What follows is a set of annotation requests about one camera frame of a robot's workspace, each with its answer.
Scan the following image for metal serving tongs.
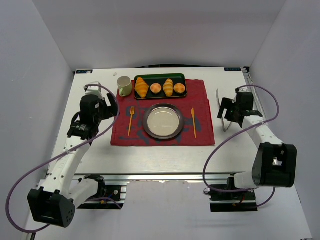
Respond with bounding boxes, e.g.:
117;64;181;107
215;89;233;133

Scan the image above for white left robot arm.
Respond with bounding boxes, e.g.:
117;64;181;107
27;93;118;228

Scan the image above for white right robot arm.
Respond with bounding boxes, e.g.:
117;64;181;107
217;91;297;189

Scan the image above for orange plastic fork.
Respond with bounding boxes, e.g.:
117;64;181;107
128;106;135;136

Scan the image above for red patterned placemat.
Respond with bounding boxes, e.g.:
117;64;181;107
110;79;216;147

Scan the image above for pale green mug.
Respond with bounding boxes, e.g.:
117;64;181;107
117;76;132;97

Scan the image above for blue label sticker right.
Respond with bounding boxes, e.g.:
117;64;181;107
224;67;242;72

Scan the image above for blue label sticker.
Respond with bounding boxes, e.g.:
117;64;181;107
75;69;93;75
224;67;242;72

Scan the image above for orange plastic knife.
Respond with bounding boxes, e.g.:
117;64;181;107
191;107;197;139

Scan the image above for blue label sticker left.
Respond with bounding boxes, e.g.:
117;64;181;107
75;69;93;75

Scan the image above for large striped croissant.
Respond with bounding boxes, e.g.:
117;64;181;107
134;77;149;99

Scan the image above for dark green serving tray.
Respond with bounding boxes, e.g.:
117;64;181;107
133;73;188;100

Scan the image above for round bun right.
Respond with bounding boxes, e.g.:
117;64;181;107
173;83;186;94

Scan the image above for round bun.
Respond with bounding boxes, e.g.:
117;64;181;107
173;83;186;94
150;83;162;94

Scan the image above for round bun left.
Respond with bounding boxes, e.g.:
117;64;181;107
150;83;162;94

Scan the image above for dark rimmed white plate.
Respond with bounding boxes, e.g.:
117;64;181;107
142;103;185;140

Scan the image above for small striped croissant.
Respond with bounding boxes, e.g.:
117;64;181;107
162;78;174;97

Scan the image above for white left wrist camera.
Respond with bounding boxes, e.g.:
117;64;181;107
84;81;103;100

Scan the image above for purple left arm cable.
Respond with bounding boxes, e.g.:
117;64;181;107
4;83;121;233

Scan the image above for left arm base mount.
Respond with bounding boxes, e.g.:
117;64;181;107
68;174;127;210

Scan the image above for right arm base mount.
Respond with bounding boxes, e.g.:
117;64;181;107
203;174;258;213

